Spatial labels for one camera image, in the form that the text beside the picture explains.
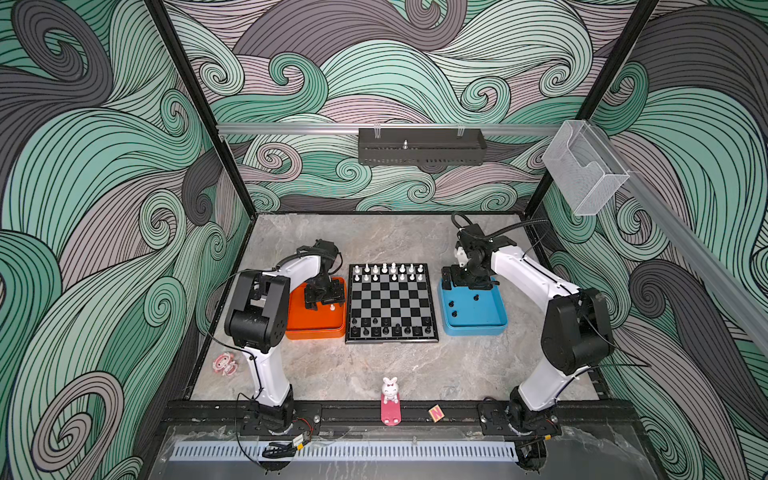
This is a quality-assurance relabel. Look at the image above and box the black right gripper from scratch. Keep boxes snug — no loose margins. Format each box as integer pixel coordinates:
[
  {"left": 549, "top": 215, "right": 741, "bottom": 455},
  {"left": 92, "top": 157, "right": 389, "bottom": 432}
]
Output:
[{"left": 440, "top": 259, "right": 490, "bottom": 289}]

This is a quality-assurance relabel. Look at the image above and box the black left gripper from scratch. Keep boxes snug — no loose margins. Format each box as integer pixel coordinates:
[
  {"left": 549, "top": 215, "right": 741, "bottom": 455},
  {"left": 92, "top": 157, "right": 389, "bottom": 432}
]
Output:
[{"left": 303, "top": 278, "right": 344, "bottom": 308}]

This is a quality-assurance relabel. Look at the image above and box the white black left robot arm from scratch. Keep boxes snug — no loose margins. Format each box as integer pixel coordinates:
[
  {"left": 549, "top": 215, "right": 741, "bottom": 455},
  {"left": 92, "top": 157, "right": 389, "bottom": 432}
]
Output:
[{"left": 224, "top": 239, "right": 345, "bottom": 429}]

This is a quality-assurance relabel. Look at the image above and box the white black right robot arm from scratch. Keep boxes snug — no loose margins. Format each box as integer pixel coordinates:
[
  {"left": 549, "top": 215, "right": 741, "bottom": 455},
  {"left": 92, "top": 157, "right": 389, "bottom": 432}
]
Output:
[{"left": 439, "top": 213, "right": 615, "bottom": 431}]

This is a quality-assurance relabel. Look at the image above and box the black white chess board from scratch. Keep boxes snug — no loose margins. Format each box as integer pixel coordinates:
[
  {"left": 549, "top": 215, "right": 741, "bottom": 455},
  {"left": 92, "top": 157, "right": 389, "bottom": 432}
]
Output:
[{"left": 345, "top": 262, "right": 439, "bottom": 344}]

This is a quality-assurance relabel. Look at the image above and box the orange plastic tray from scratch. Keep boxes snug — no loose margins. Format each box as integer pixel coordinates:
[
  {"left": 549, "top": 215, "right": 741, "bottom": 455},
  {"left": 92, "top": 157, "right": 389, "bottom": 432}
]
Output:
[{"left": 285, "top": 277, "right": 346, "bottom": 340}]

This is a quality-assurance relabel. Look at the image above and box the blue plastic tray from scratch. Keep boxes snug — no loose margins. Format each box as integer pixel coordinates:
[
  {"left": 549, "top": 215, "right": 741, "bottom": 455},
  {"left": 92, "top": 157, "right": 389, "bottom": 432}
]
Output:
[{"left": 438, "top": 274, "right": 508, "bottom": 336}]

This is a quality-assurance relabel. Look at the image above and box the pink white plush toy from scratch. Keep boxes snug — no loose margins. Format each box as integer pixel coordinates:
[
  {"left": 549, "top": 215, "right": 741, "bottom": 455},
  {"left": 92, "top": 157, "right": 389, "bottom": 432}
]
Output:
[{"left": 212, "top": 352, "right": 238, "bottom": 377}]

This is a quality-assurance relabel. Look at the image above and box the white rabbit figurine pink stand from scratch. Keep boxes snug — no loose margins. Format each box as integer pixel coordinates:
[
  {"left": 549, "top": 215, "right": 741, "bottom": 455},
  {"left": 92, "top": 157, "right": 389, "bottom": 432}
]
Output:
[{"left": 380, "top": 377, "right": 402, "bottom": 426}]

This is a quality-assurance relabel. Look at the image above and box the small orange letter block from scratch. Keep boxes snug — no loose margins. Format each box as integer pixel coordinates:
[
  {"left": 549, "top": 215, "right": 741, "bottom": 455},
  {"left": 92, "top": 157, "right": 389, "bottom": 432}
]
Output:
[{"left": 428, "top": 405, "right": 444, "bottom": 422}]

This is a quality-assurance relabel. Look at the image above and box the clear acrylic wall holder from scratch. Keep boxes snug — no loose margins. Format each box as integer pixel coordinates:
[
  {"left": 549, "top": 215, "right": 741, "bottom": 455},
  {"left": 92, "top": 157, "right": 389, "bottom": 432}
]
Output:
[{"left": 543, "top": 120, "right": 629, "bottom": 217}]

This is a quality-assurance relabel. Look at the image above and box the black perforated wall shelf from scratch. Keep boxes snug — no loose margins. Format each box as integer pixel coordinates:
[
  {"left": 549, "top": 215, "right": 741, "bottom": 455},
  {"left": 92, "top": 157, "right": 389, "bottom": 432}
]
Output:
[{"left": 357, "top": 129, "right": 488, "bottom": 170}]

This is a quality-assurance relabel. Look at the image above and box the silver aluminium rail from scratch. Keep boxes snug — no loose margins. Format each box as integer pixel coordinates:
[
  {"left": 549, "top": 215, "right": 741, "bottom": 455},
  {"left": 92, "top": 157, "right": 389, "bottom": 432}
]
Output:
[{"left": 216, "top": 122, "right": 560, "bottom": 137}]

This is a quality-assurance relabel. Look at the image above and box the white slotted cable duct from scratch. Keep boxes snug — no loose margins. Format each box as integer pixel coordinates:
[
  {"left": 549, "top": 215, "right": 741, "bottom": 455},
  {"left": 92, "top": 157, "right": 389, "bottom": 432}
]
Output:
[{"left": 169, "top": 440, "right": 518, "bottom": 463}]

